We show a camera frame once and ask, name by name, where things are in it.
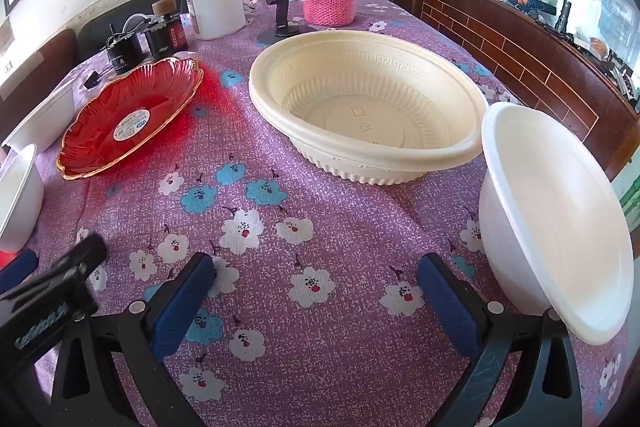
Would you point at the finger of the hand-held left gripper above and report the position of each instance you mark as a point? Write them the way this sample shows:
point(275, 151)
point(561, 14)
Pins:
point(67, 267)
point(17, 269)

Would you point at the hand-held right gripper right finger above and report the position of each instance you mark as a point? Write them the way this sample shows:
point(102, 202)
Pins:
point(448, 304)

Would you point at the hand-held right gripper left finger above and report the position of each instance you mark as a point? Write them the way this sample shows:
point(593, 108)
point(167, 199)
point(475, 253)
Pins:
point(181, 304)

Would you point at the white foam bowl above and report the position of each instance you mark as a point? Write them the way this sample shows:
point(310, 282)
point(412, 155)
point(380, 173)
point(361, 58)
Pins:
point(555, 217)
point(17, 197)

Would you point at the red glass plate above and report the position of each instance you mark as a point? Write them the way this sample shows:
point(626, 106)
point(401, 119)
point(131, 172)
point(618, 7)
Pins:
point(130, 117)

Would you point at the large cream plastic bowl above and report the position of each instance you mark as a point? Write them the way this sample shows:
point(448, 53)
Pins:
point(350, 107)

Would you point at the purple floral tablecloth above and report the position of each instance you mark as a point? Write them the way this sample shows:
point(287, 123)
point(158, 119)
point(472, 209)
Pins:
point(300, 232)

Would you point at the white rectangular container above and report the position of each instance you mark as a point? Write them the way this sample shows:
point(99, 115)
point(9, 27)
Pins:
point(42, 119)

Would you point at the black binder clip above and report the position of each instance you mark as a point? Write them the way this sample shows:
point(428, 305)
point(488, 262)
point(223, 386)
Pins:
point(92, 79)

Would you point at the green printed carton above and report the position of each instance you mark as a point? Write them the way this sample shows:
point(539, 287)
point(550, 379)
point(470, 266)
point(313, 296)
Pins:
point(631, 202)

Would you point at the black cylindrical motor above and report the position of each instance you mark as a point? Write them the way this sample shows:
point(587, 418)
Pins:
point(122, 54)

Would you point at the black sofa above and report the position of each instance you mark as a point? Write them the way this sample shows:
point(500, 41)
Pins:
point(95, 29)

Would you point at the black jar with lid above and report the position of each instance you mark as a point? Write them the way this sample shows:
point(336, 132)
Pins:
point(156, 38)

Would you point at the wooden sideboard with clutter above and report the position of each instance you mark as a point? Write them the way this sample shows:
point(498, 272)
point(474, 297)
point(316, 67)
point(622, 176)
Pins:
point(525, 57)

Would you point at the dark bottle with wooden cap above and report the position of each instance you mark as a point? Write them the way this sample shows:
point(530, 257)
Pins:
point(172, 29)

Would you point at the white plastic jar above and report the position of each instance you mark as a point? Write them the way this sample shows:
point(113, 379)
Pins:
point(215, 2)

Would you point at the black flashlight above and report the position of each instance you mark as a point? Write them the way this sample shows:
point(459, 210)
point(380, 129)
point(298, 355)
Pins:
point(565, 14)

